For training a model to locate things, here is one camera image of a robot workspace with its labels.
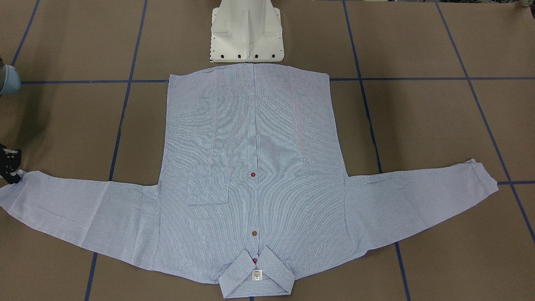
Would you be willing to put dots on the white camera pole base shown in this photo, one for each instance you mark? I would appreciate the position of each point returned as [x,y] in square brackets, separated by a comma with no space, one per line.
[246,31]

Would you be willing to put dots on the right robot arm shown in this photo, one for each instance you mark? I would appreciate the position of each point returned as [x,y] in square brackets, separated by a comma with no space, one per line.
[10,81]

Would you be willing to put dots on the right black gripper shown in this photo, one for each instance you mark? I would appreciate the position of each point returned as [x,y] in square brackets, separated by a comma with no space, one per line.
[8,166]

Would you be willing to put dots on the light blue striped shirt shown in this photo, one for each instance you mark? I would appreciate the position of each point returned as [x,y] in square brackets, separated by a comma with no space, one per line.
[253,192]

